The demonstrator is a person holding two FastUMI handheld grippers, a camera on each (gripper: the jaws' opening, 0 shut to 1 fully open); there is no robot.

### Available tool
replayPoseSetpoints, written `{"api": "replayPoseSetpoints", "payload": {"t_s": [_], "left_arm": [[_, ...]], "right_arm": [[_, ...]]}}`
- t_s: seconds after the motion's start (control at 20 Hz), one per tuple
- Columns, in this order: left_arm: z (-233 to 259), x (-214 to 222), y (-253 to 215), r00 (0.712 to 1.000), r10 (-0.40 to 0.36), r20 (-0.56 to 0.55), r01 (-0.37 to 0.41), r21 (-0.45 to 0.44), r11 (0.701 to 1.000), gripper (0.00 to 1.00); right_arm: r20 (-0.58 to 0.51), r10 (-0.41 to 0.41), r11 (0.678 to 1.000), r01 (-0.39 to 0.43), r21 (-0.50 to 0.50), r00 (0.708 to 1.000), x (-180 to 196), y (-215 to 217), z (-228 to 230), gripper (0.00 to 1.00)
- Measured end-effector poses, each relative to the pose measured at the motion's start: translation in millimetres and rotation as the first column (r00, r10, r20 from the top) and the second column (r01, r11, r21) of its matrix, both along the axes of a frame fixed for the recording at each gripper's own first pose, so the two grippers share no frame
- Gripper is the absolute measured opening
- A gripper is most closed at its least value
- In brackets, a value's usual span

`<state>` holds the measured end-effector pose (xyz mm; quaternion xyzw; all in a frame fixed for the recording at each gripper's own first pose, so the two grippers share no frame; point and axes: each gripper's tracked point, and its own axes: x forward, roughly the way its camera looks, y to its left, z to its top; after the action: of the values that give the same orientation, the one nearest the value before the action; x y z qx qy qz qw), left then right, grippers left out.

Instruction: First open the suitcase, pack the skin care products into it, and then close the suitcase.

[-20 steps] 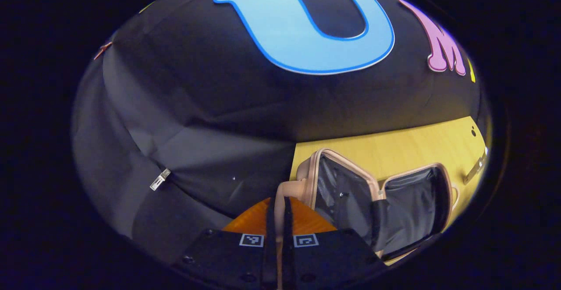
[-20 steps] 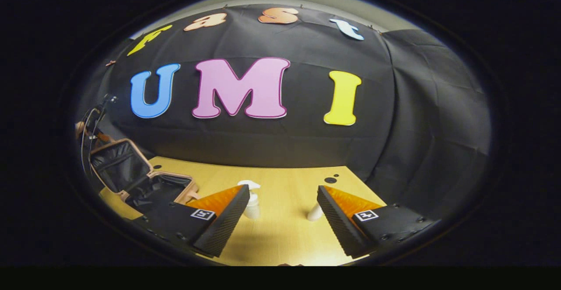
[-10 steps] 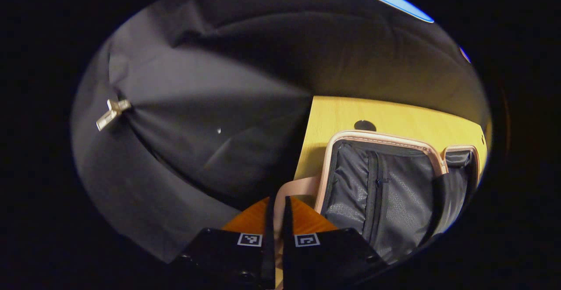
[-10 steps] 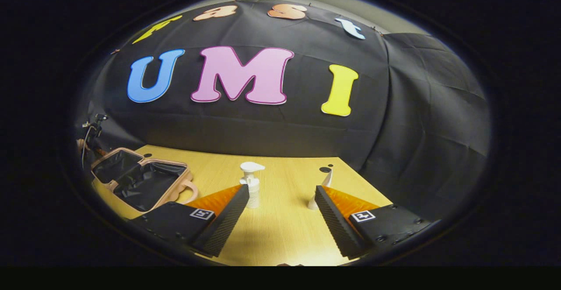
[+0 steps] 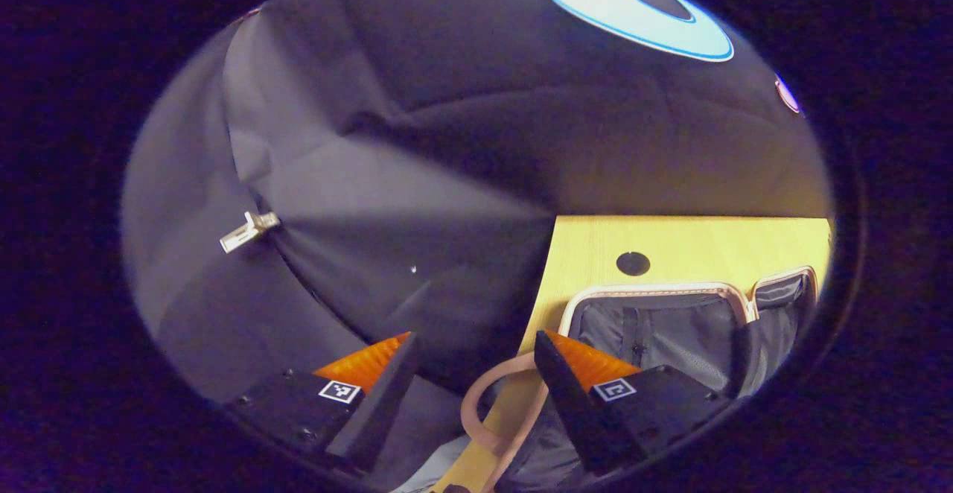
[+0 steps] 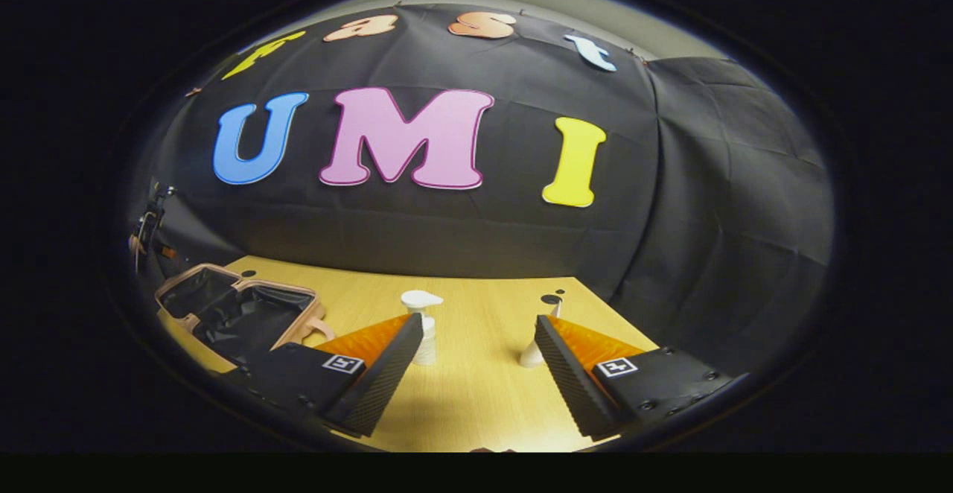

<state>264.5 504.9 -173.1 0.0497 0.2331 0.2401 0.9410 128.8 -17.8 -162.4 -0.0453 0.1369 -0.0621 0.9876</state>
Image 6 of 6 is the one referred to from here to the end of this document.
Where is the pink suitcase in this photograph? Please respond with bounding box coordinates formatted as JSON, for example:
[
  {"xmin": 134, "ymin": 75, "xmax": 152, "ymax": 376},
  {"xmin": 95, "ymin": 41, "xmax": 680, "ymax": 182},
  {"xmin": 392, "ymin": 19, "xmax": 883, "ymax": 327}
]
[{"xmin": 155, "ymin": 263, "xmax": 337, "ymax": 369}]

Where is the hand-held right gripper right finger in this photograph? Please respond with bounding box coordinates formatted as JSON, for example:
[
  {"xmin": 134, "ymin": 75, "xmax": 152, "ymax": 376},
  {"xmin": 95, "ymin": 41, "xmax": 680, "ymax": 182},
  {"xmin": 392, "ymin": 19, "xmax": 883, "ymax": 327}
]
[{"xmin": 535, "ymin": 314, "xmax": 749, "ymax": 440}]

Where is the white squeeze tube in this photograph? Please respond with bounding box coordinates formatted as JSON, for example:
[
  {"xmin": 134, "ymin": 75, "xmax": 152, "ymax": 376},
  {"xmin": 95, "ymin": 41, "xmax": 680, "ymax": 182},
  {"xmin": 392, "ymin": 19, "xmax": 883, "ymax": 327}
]
[{"xmin": 519, "ymin": 299, "xmax": 564, "ymax": 369}]

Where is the white pump bottle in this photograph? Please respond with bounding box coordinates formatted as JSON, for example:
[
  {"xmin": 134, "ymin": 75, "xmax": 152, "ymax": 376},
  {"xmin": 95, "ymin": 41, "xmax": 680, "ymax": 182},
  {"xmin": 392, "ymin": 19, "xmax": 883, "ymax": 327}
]
[{"xmin": 401, "ymin": 290, "xmax": 445, "ymax": 367}]

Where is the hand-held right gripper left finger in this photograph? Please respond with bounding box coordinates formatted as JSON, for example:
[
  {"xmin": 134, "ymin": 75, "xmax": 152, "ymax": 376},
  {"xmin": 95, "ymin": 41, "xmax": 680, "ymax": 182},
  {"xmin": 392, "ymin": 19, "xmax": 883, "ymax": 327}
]
[{"xmin": 223, "ymin": 313, "xmax": 424, "ymax": 438}]

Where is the black backdrop cloth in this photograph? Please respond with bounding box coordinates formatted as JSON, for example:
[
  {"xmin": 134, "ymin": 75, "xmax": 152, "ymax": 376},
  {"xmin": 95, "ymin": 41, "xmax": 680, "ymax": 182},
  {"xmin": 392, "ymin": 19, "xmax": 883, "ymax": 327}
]
[{"xmin": 123, "ymin": 3, "xmax": 835, "ymax": 375}]

